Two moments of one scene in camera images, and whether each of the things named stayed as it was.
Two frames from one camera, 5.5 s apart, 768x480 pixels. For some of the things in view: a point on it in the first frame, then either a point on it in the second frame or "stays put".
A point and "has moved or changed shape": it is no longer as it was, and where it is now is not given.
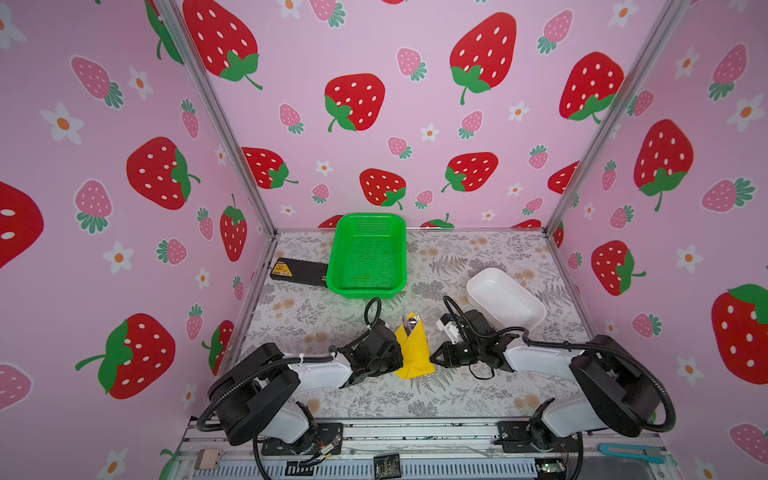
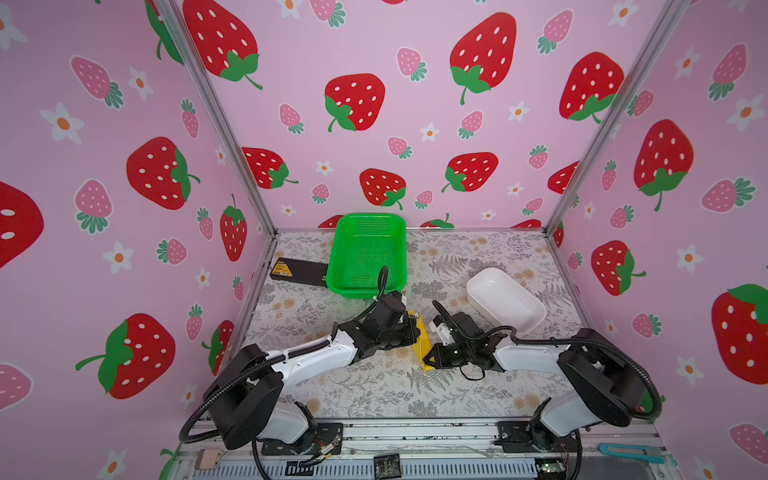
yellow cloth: (417, 360) has moved or changed shape
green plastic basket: (367, 256) stays put
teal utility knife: (648, 454) stays put
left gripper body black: (392, 360) -> (401, 334)
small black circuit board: (387, 466) stays put
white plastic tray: (508, 304) stays put
